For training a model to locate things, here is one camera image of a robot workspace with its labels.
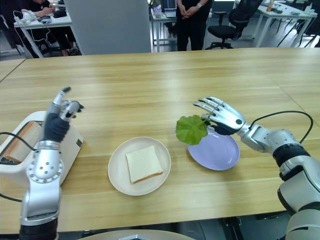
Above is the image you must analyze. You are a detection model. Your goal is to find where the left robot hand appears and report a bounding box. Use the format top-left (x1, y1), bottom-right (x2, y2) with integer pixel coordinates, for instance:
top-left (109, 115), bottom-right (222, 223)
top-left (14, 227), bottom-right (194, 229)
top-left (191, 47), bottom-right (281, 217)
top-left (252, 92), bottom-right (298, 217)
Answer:
top-left (39, 86), bottom-right (85, 144)

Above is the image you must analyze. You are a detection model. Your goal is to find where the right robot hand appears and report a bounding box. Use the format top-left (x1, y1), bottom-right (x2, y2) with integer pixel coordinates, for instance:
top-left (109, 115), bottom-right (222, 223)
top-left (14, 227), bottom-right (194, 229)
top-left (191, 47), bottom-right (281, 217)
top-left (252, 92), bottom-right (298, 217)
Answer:
top-left (192, 95), bottom-right (249, 136)

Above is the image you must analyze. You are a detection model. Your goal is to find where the green lettuce leaf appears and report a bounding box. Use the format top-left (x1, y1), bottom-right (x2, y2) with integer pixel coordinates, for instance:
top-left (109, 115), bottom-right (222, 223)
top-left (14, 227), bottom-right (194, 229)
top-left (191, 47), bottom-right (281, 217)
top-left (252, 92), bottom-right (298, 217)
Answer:
top-left (175, 114), bottom-right (210, 146)

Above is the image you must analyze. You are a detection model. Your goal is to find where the cream toaster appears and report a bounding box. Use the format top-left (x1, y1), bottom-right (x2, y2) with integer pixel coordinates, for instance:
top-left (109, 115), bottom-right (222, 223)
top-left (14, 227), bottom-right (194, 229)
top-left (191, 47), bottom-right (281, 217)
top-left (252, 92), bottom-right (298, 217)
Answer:
top-left (0, 110), bottom-right (85, 189)

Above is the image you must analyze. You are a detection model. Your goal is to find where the bread slice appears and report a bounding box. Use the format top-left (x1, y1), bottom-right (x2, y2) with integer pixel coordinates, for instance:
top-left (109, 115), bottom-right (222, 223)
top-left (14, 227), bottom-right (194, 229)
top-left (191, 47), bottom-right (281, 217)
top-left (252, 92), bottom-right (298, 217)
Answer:
top-left (124, 145), bottom-right (164, 185)
top-left (4, 120), bottom-right (44, 165)

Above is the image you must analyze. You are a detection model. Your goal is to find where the purple plate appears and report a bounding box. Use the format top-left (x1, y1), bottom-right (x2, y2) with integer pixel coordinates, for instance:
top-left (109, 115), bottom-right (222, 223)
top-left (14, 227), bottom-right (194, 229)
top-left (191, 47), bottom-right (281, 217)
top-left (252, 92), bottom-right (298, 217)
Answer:
top-left (187, 128), bottom-right (241, 172)

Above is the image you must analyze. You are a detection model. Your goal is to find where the cream plate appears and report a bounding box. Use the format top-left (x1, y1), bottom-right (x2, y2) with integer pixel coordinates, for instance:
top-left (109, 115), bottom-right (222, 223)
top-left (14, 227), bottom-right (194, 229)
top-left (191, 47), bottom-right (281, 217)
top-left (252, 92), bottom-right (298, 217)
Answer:
top-left (107, 136), bottom-right (172, 197)

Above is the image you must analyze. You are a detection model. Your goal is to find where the black office chair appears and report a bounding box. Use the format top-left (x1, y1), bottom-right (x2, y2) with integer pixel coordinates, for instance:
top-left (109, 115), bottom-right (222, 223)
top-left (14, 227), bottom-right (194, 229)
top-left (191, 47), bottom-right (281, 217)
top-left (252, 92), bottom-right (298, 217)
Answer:
top-left (204, 0), bottom-right (265, 51)

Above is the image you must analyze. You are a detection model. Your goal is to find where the person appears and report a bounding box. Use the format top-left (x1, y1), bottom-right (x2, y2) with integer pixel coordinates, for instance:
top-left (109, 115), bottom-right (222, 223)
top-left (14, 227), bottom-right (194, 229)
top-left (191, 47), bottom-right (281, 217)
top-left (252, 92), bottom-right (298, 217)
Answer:
top-left (175, 0), bottom-right (214, 52)
top-left (20, 0), bottom-right (77, 57)

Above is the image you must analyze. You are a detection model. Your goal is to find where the robot body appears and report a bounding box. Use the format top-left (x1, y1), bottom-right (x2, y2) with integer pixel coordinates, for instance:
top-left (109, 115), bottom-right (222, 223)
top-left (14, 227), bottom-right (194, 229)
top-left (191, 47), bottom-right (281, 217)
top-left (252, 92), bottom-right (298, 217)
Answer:
top-left (56, 229), bottom-right (199, 240)

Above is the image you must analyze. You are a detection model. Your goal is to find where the black cable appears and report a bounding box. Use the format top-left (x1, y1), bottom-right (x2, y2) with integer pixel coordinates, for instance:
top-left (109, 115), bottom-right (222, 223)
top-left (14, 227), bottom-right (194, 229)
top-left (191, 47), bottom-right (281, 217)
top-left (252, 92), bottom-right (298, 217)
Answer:
top-left (249, 110), bottom-right (314, 145)
top-left (0, 131), bottom-right (38, 203)

